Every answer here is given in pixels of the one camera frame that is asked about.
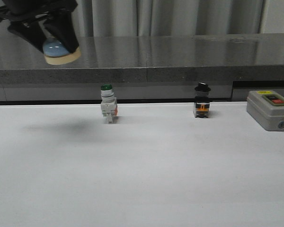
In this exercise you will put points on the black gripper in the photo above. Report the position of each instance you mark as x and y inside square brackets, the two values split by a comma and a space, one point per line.
[60, 26]

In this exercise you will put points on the black selector switch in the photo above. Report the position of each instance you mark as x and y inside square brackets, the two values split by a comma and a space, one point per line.
[202, 102]

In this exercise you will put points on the grey curtain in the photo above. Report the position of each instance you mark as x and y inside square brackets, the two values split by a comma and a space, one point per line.
[177, 17]

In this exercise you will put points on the grey granite counter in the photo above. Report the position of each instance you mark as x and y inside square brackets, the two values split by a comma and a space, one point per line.
[144, 69]

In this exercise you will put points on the grey on-off switch box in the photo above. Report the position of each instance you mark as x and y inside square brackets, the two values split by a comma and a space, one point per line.
[267, 108]

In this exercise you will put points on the blue and cream call bell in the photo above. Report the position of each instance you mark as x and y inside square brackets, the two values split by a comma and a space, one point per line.
[55, 53]

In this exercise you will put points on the green pushbutton switch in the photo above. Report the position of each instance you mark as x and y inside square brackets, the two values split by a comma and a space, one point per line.
[108, 105]

